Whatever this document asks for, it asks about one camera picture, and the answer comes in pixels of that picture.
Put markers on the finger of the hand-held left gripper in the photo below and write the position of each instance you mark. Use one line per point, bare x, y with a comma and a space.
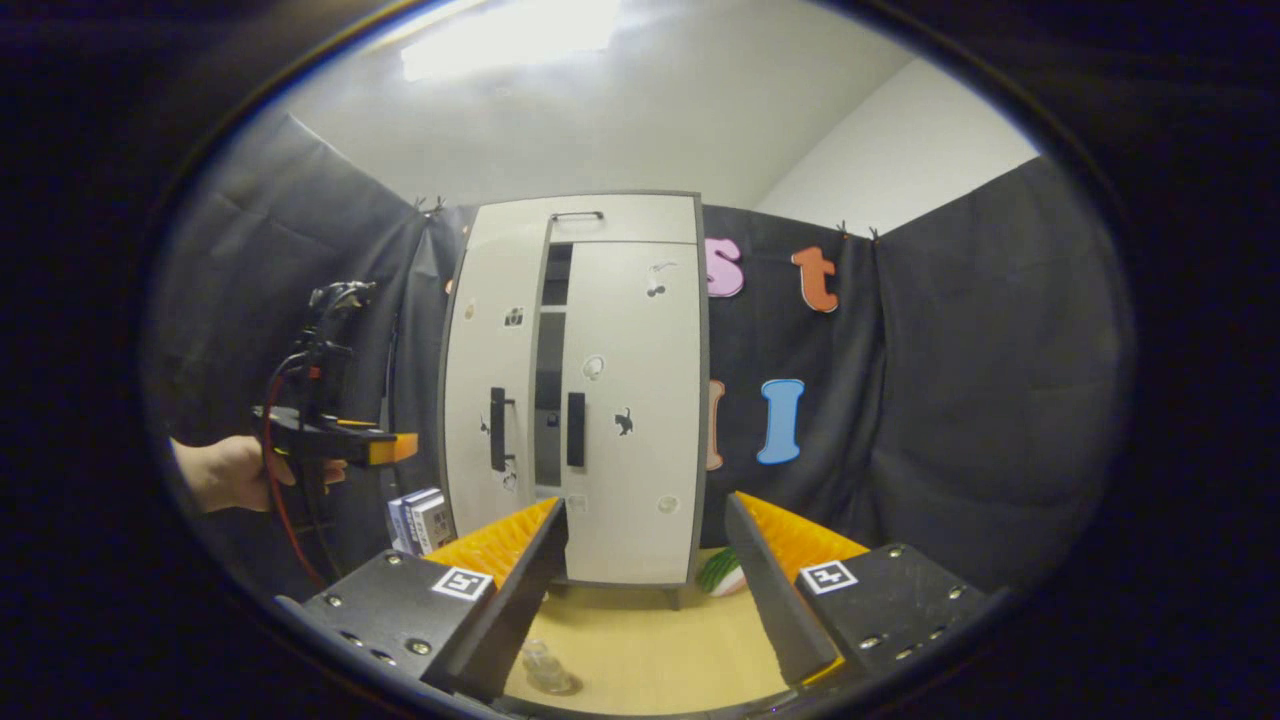
315, 424
330, 447

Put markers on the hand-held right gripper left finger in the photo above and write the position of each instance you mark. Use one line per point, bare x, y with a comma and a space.
520, 580

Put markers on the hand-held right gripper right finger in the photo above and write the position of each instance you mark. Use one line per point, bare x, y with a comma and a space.
775, 600

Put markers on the clear glass bottle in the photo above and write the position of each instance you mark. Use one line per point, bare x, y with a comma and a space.
545, 665

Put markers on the cabinet door with camera sticker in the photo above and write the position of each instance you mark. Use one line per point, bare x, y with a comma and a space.
480, 360

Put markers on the white cabinet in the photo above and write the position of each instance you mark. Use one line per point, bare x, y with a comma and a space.
550, 350

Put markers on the white cabinet drawer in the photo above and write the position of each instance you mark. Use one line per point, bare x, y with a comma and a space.
620, 220

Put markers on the watermelon slice toy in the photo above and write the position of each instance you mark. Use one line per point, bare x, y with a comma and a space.
722, 575

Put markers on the white book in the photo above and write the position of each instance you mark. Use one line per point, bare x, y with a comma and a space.
437, 525

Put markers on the pale blue book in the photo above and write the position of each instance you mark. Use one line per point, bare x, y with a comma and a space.
396, 522

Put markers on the dark blue book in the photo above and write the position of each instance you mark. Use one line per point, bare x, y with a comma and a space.
414, 515

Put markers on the black backdrop cloth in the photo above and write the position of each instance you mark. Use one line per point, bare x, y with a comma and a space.
950, 400

